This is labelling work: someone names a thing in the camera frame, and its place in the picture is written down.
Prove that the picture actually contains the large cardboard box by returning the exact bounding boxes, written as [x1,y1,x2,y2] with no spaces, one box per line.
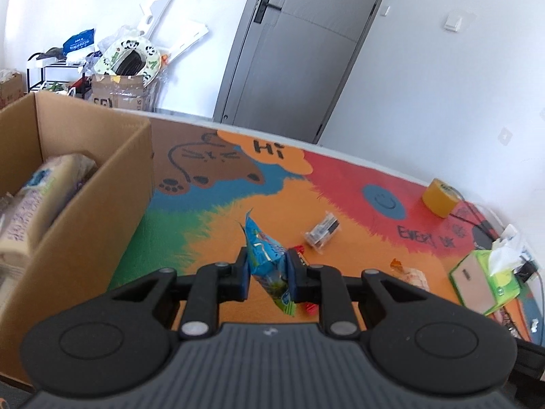
[0,90,155,389]

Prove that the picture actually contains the taped cardboard box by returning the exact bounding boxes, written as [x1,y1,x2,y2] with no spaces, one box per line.
[91,74,147,111]

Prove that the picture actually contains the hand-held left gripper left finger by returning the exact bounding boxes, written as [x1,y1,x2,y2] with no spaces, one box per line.
[106,246,253,339]

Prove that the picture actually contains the grey door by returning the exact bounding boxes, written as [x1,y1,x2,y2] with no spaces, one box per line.
[213,0,396,145]

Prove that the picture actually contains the long white perforated board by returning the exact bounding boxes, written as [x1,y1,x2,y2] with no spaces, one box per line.
[138,0,191,40]

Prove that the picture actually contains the green tissue box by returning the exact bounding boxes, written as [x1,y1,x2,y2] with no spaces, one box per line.
[449,224,533,317]

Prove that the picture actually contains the yellow tape roll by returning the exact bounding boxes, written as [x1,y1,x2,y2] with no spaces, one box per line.
[422,178,461,218]

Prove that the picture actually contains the cream orange striped snack packet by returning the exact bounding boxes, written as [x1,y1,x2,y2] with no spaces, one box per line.
[389,258,430,292]

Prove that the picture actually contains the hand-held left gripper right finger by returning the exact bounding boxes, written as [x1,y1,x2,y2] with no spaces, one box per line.
[286,247,433,339]

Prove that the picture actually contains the black door handle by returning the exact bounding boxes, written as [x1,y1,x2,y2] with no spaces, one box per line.
[253,0,282,24]

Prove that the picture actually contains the short white board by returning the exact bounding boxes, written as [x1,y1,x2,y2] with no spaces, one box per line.
[164,20,210,59]

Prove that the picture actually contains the blue snack packet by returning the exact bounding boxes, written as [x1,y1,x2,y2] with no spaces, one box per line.
[235,209,299,318]

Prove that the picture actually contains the black cables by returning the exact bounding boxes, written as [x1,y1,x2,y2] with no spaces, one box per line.
[451,198,512,241]

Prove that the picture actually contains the colourful printed table mat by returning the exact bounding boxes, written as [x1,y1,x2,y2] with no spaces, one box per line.
[108,117,538,347]

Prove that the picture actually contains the blue plastic bag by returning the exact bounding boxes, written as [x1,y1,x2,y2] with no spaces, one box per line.
[63,29,96,54]

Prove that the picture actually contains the large white bread packet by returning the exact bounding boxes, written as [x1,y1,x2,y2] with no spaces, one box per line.
[0,153,98,266]

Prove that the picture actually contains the panda print ring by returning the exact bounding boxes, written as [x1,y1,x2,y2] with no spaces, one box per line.
[94,36,162,88]

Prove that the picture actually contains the small clear black snack packet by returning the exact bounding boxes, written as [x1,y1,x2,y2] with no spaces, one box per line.
[303,212,341,251]

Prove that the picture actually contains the small cardboard box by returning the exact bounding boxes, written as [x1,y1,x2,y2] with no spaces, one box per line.
[0,70,25,109]

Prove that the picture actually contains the orange red snack packet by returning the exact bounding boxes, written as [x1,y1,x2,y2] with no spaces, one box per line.
[294,245,318,315]

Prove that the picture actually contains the black shoe rack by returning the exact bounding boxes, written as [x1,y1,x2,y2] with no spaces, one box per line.
[26,51,92,94]

